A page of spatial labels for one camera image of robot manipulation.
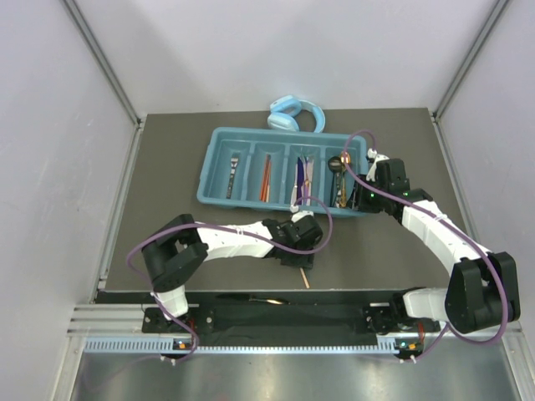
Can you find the orange chopstick long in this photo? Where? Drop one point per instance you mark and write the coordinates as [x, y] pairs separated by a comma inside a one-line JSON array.
[[265, 179]]

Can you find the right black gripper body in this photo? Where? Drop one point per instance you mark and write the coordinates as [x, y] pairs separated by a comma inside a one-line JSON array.
[[368, 200]]

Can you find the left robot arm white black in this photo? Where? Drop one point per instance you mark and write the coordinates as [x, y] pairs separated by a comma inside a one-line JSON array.
[[178, 249]]

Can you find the patterned fork in tray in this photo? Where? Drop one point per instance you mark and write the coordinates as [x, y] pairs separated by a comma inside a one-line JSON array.
[[234, 161]]

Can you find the blue plastic cutlery tray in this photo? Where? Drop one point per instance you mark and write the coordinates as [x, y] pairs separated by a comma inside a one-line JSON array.
[[285, 147]]

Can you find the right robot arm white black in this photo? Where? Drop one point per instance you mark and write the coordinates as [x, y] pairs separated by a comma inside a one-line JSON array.
[[482, 291]]

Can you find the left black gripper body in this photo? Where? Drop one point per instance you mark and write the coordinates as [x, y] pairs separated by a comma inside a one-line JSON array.
[[299, 261]]

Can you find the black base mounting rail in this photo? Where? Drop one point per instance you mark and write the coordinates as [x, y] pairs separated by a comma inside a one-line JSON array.
[[313, 318]]

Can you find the gold spoon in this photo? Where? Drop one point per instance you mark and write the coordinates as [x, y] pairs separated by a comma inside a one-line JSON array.
[[345, 160]]

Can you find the beige chopstick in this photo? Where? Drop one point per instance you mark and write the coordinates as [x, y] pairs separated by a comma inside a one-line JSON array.
[[305, 279]]

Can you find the light blue headphones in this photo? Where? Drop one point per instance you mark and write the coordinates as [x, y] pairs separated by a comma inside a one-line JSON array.
[[283, 113]]

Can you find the dark blue utensil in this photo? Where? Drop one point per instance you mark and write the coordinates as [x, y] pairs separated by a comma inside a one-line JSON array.
[[300, 182]]

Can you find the pink knife in tray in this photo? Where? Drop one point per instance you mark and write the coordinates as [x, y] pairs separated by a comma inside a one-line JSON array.
[[294, 194]]

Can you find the silver grey knife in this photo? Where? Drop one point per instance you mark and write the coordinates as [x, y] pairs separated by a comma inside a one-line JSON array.
[[245, 297]]

